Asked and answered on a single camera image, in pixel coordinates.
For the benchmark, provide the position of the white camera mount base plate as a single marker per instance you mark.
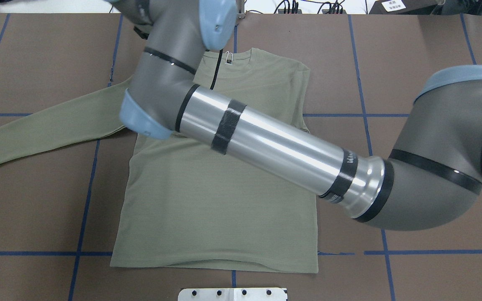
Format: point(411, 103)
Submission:
point(233, 294)

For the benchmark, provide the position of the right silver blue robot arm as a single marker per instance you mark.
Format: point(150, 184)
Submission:
point(432, 175)

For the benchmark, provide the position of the black box with white label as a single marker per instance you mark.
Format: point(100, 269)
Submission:
point(404, 7)

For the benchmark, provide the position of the olive green long-sleeve shirt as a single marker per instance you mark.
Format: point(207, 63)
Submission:
point(186, 206)

